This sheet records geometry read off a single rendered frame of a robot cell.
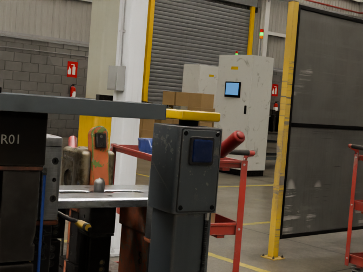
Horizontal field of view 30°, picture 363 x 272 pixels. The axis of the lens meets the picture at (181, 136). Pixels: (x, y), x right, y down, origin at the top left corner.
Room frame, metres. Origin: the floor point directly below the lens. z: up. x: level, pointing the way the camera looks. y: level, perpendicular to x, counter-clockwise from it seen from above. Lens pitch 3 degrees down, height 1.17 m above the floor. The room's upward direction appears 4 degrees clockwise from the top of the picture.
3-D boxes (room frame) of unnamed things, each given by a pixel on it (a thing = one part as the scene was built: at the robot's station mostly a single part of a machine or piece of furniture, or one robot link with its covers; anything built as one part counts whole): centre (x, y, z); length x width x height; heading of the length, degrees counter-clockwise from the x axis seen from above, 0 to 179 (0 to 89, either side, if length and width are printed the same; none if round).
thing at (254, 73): (11.53, -0.98, 1.22); 0.80 x 0.54 x 2.45; 42
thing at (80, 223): (0.91, 0.14, 1.00); 0.12 x 0.01 x 0.01; 33
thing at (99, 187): (1.20, 0.14, 1.00); 0.02 x 0.02 x 0.04
